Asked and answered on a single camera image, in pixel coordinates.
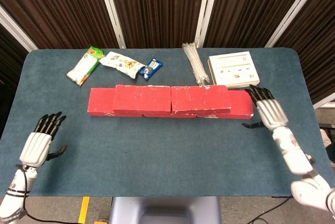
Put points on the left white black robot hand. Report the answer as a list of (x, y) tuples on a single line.
[(35, 148)]

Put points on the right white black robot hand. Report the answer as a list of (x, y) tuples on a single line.
[(272, 114)]

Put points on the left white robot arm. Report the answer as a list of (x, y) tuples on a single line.
[(15, 192)]

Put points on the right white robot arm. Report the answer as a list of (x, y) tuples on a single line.
[(295, 153)]

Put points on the flat white cardboard box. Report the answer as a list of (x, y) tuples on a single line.
[(233, 67)]

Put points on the yellow floor tape strip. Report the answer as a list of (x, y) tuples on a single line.
[(83, 209)]

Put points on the bundle of clear plastic straws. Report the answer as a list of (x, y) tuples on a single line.
[(195, 61)]

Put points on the green and white snack packet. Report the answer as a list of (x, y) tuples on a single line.
[(83, 67)]

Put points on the white snack bag yellow print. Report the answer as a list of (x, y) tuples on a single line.
[(120, 64)]

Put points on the blue felt table cover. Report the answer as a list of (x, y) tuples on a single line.
[(157, 156)]

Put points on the blue cookie packet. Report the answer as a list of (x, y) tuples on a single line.
[(151, 68)]

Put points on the grey robot torso base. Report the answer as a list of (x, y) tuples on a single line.
[(165, 208)]

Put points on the brown folding screen white frames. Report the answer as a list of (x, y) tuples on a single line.
[(162, 6)]

